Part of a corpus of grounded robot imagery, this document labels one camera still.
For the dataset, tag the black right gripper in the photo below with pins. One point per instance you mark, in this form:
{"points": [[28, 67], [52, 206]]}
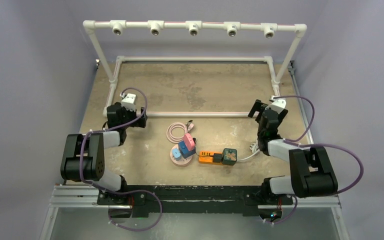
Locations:
{"points": [[259, 110]]}

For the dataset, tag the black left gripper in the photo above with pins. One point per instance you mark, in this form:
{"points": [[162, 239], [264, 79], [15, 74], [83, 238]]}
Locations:
{"points": [[140, 123]]}

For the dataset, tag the dark green cube plug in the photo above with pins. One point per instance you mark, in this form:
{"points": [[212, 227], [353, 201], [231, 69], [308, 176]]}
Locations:
{"points": [[229, 156]]}

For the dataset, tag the light blue USB charger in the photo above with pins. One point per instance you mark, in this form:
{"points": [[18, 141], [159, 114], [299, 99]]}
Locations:
{"points": [[176, 154]]}

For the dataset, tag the pink round socket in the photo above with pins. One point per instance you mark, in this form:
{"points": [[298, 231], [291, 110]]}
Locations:
{"points": [[183, 162]]}

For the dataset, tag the pink small charger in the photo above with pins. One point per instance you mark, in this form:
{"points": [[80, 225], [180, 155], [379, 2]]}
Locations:
{"points": [[189, 141]]}

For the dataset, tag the blue cube socket adapter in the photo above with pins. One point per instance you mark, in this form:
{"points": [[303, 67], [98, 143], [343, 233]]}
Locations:
{"points": [[184, 151]]}

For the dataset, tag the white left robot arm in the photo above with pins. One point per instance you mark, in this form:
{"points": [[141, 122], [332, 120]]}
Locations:
{"points": [[83, 158]]}

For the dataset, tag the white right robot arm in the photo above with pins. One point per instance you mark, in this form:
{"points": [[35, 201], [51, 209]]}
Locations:
{"points": [[311, 172]]}

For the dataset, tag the orange power strip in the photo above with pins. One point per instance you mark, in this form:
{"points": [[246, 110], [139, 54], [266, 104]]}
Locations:
{"points": [[207, 157]]}

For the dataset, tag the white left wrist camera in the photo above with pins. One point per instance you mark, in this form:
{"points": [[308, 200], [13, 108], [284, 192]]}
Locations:
{"points": [[128, 101]]}

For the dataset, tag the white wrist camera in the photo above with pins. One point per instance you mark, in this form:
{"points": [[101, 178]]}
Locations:
{"points": [[128, 101], [278, 104]]}

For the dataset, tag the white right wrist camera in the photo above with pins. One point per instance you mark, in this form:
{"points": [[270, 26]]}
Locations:
{"points": [[278, 104]]}

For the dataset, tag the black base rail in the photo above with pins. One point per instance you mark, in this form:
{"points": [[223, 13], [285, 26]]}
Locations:
{"points": [[142, 200]]}

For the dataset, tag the white PVC pipe frame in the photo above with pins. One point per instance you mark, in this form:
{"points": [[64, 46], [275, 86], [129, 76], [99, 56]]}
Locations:
{"points": [[193, 27]]}

